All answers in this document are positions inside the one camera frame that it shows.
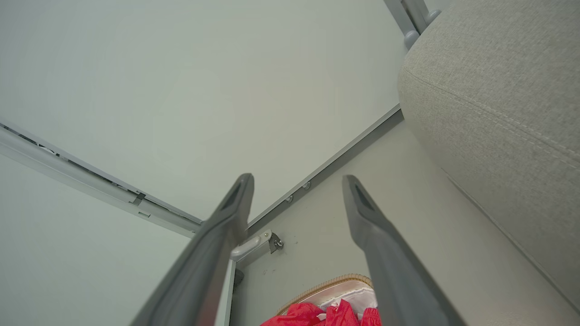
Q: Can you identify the silver metal corner bracket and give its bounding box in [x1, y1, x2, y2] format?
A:
[230, 229, 284, 263]

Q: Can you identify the white fabric basket liner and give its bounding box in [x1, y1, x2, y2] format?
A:
[299, 283, 377, 320]

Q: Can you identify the long aluminium frame rail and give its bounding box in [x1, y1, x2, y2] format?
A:
[0, 122, 202, 238]

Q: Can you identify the grey fabric sofa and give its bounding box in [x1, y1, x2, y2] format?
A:
[398, 0, 580, 313]

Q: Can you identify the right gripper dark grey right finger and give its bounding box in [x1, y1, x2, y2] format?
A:
[342, 175, 467, 326]

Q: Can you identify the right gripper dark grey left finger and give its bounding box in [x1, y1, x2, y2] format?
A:
[129, 173, 255, 326]

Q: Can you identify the grey metal tube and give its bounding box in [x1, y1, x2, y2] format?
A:
[384, 0, 420, 49]
[402, 0, 441, 34]

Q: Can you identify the white laundry basket brown rim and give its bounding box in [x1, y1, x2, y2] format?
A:
[276, 273, 377, 326]

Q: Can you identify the grey skirting rail with bolts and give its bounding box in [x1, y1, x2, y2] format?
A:
[247, 105, 404, 234]

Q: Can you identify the red cloth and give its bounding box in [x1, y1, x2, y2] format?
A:
[261, 300, 382, 326]

